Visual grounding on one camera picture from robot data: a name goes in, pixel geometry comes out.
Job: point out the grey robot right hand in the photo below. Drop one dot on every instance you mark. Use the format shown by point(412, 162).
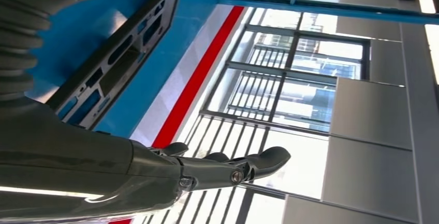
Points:
point(68, 167)

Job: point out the dark window frame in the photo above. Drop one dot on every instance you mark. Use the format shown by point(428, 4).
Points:
point(287, 71)

